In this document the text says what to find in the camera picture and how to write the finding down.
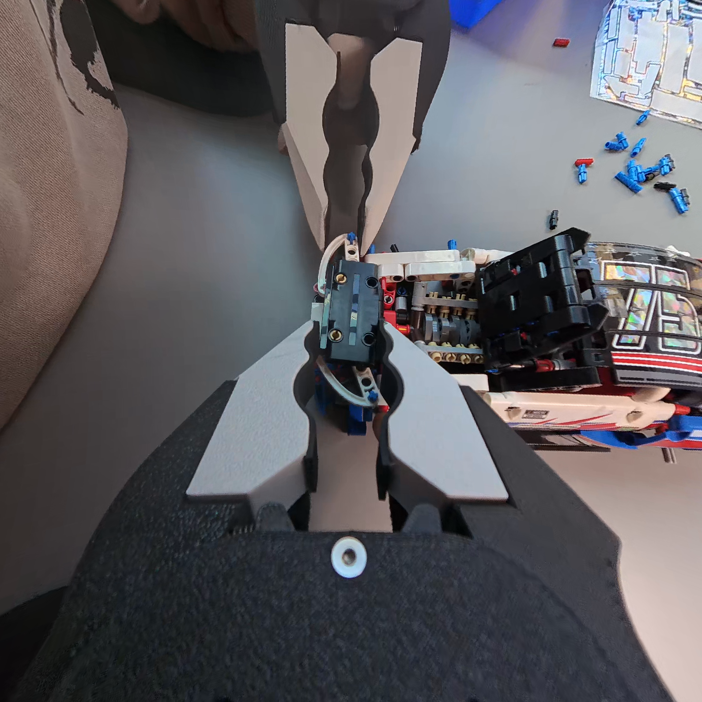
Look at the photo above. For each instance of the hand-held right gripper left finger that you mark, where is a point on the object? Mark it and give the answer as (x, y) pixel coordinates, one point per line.
(258, 428)

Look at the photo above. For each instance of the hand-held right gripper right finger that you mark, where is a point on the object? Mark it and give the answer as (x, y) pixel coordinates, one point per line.
(439, 433)

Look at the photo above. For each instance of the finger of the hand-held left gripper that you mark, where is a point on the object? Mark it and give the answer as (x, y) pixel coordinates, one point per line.
(304, 98)
(397, 109)

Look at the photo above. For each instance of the brick-built toy race car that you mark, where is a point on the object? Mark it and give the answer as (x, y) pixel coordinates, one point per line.
(537, 318)

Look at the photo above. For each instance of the blue plastic container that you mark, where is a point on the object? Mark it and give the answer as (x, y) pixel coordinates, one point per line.
(471, 11)

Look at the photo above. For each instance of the holographic sticker sheet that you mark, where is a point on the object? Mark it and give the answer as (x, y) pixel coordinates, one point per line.
(652, 55)

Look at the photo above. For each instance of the pile of blue connector pins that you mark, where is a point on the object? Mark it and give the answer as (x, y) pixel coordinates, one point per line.
(636, 170)

